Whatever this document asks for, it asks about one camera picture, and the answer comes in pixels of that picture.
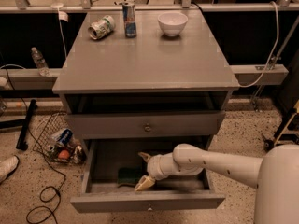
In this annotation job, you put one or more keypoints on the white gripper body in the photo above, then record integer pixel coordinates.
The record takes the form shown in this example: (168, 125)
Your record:
(154, 166)

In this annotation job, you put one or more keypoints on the green yellow sponge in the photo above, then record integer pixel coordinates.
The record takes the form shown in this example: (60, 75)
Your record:
(129, 176)

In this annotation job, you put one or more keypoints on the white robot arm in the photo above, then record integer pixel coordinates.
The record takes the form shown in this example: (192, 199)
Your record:
(275, 176)

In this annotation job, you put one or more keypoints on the round metal drawer knob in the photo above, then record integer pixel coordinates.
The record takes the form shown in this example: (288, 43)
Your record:
(147, 127)

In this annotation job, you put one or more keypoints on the open grey bottom drawer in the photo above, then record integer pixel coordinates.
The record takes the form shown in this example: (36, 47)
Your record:
(100, 192)

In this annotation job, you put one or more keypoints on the closed grey upper drawer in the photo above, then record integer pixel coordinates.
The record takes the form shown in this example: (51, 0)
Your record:
(131, 125)

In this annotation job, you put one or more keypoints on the grey wooden drawer cabinet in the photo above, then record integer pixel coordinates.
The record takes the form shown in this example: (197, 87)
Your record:
(150, 73)

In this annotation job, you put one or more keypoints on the blue can in basket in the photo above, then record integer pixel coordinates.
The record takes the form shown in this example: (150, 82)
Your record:
(64, 137)

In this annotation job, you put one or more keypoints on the orange ball in basket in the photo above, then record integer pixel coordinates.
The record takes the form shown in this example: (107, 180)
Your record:
(64, 155)

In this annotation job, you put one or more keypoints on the black bar on floor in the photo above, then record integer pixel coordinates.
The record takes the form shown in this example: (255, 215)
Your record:
(21, 144)

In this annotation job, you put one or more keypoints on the white ceramic bowl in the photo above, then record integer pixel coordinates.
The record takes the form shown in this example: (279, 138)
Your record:
(172, 23)

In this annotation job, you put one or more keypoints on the crushed green white can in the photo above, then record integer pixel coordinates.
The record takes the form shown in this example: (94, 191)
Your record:
(101, 28)

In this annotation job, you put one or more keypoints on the white shoe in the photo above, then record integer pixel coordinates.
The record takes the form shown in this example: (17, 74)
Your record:
(7, 167)

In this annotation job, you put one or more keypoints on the black wheeled cart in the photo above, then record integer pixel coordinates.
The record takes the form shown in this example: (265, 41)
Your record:
(280, 134)

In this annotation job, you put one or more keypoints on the clear plastic water bottle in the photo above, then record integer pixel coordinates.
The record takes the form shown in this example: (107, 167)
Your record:
(40, 62)

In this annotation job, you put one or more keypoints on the upright blue silver can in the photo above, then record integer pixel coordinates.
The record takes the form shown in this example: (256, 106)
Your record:
(128, 13)

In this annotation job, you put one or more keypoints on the wire basket on floor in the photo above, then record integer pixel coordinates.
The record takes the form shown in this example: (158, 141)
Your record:
(46, 141)

